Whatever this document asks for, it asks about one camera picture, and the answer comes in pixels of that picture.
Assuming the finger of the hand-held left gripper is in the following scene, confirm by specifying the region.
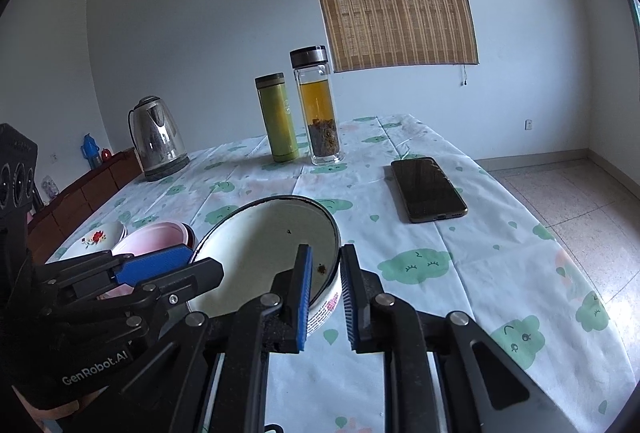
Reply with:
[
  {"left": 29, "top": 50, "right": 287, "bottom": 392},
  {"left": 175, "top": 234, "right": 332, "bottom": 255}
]
[
  {"left": 80, "top": 258, "right": 224, "bottom": 344},
  {"left": 35, "top": 245, "right": 194, "bottom": 300}
]

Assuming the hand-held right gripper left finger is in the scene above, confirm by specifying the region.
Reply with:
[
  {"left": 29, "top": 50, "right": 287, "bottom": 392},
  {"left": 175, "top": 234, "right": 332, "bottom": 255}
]
[{"left": 115, "top": 243, "right": 315, "bottom": 433}]

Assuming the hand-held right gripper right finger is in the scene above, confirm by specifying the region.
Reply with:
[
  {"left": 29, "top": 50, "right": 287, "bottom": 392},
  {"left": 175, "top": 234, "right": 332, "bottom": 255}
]
[{"left": 340, "top": 243, "right": 571, "bottom": 433}]

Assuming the pink bowl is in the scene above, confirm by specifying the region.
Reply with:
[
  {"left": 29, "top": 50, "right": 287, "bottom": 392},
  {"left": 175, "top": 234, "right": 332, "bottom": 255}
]
[{"left": 97, "top": 221, "right": 197, "bottom": 301}]

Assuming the white enamel bowl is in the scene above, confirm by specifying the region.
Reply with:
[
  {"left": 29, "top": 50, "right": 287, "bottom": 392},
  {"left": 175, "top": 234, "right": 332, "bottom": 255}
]
[{"left": 191, "top": 195, "right": 342, "bottom": 339}]

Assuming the white plate with red flowers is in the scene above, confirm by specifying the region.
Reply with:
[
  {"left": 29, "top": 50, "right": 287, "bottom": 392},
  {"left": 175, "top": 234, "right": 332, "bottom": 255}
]
[{"left": 62, "top": 220, "right": 128, "bottom": 261}]

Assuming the black kettle base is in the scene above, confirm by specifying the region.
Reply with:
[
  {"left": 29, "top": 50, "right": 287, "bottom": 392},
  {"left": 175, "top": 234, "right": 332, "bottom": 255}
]
[{"left": 142, "top": 155, "right": 192, "bottom": 181}]

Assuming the brown wooden cabinet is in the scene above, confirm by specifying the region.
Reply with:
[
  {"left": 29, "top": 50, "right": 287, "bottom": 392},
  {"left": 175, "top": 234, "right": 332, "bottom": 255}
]
[{"left": 27, "top": 148, "right": 143, "bottom": 264}]

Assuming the blue thermos bottle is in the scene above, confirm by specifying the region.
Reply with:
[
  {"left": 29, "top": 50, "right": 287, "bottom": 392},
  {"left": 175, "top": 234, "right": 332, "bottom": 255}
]
[{"left": 81, "top": 133, "right": 101, "bottom": 170}]

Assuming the white tablecloth with green clouds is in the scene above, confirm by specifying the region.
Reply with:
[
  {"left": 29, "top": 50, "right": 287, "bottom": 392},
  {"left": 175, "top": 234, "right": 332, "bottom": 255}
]
[{"left": 45, "top": 114, "right": 628, "bottom": 433}]

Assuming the stainless steel electric kettle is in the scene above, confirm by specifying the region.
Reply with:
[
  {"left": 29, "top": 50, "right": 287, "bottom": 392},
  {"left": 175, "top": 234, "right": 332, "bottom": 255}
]
[{"left": 127, "top": 96, "right": 188, "bottom": 168}]

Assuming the black smartphone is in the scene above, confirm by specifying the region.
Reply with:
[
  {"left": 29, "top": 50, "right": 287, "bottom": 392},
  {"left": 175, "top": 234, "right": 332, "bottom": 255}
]
[{"left": 390, "top": 156, "right": 469, "bottom": 225}]

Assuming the green thermos flask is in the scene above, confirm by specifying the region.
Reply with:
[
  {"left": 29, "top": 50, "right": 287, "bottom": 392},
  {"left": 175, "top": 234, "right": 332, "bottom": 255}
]
[{"left": 254, "top": 73, "right": 301, "bottom": 164}]

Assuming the glass tea bottle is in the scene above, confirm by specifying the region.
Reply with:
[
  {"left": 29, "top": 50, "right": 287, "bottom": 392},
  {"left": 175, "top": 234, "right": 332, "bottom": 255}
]
[{"left": 289, "top": 45, "right": 346, "bottom": 166}]

